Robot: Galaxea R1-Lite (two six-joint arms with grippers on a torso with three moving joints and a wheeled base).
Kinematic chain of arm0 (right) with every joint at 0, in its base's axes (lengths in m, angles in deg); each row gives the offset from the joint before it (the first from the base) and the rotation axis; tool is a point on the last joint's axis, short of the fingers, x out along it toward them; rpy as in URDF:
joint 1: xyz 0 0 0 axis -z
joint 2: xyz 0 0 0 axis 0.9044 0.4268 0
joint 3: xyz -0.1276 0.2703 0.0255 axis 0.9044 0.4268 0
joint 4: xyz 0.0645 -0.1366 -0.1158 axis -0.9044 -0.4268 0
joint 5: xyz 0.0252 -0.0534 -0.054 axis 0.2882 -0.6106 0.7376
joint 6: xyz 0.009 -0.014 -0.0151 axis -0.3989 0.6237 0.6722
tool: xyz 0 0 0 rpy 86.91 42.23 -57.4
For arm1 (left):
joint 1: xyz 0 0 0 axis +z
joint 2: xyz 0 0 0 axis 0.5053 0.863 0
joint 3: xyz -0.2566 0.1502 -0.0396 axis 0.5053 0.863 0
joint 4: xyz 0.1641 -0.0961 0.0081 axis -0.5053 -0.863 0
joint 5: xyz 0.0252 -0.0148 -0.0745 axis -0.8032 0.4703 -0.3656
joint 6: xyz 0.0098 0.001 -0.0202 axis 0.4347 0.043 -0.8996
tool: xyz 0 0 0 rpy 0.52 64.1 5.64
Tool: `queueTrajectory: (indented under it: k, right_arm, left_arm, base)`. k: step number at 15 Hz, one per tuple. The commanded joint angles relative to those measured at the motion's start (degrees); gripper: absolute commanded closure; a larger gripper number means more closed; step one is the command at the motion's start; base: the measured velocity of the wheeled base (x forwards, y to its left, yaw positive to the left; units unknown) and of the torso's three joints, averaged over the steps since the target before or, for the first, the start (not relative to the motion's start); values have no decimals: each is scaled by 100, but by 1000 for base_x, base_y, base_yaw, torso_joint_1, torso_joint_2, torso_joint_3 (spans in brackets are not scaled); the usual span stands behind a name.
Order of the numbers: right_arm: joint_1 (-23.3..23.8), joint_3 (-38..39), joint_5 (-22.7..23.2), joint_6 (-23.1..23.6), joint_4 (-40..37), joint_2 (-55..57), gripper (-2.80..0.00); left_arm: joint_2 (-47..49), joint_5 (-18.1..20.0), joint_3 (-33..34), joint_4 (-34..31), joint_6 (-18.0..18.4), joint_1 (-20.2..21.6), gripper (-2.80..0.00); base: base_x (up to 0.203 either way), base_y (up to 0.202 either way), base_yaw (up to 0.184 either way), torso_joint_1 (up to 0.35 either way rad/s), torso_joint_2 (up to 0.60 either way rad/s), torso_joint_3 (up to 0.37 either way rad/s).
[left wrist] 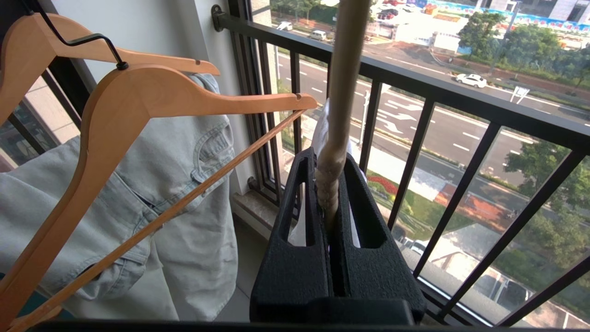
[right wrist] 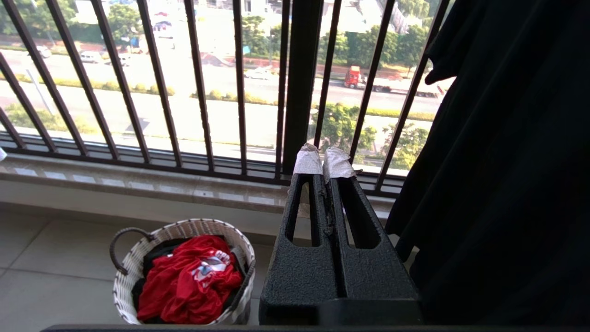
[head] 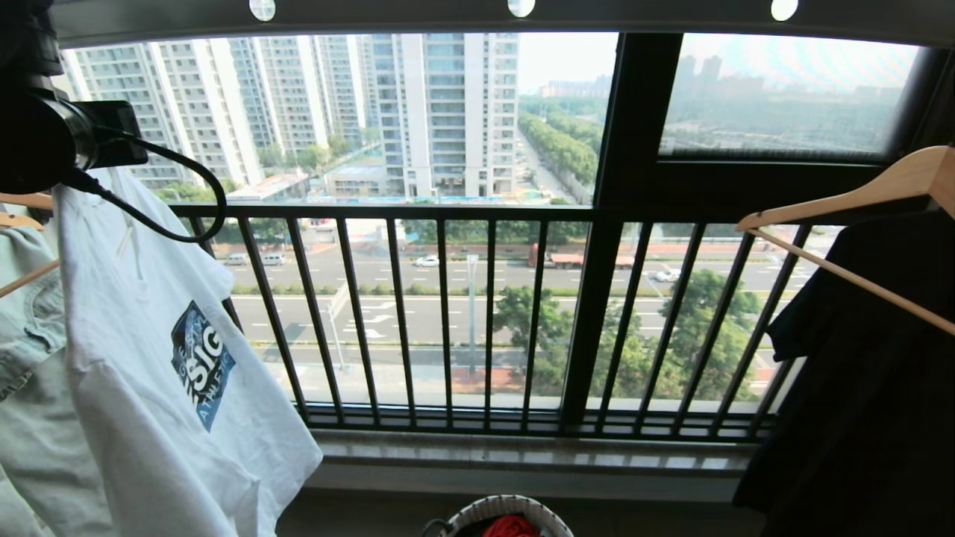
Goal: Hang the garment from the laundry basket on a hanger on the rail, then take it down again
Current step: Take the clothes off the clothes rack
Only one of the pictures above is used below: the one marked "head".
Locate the black garment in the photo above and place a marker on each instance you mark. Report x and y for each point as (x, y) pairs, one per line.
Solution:
(880, 418)

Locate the stone window sill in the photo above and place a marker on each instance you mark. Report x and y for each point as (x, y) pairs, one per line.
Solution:
(522, 466)

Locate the woven laundry basket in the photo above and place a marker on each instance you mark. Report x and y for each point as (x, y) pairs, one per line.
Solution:
(466, 517)

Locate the wooden clothes hanger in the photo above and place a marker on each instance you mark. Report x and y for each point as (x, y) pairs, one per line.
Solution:
(26, 200)
(858, 192)
(19, 221)

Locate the black window frame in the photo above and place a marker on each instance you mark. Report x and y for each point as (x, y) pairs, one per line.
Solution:
(634, 112)

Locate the red garment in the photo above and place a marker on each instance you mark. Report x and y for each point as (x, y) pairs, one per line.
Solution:
(511, 526)

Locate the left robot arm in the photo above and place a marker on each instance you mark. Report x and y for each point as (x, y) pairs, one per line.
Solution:
(33, 142)

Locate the black metal window railing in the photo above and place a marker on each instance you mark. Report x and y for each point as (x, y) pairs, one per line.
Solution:
(373, 212)

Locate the round ceiling light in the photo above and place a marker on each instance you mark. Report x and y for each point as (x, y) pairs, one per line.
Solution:
(783, 8)
(521, 7)
(262, 8)

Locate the white printed t-shirt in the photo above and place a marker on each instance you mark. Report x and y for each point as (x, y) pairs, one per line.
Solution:
(149, 447)

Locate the pale denim garment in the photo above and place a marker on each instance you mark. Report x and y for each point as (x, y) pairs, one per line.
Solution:
(30, 447)

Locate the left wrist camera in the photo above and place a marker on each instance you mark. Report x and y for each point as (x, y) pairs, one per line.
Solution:
(119, 134)

